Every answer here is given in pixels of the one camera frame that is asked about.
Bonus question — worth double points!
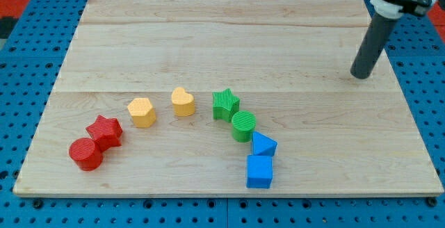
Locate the blue triangle block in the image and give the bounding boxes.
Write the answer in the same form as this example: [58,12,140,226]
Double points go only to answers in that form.
[251,131,277,156]

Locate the yellow heart block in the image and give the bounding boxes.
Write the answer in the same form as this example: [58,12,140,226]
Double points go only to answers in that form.
[171,87,195,117]

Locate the red star block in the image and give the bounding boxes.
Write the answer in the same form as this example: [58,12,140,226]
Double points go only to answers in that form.
[86,115,123,152]

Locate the red cylinder block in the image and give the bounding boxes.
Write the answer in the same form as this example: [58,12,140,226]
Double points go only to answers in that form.
[69,138,103,171]

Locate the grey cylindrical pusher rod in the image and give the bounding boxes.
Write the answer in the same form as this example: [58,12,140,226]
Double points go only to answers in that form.
[350,13,398,79]

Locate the green cylinder block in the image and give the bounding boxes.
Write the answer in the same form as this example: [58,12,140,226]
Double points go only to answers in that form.
[232,111,257,143]

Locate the wooden board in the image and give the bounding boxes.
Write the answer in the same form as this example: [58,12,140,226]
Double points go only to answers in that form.
[13,0,444,198]

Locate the blue cube block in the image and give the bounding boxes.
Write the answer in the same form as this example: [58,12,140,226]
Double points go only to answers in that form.
[246,155,273,188]

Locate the green star block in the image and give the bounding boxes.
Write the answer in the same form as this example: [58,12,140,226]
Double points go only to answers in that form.
[212,88,241,122]

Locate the yellow hexagon block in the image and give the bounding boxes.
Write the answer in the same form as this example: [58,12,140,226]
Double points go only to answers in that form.
[127,97,156,128]

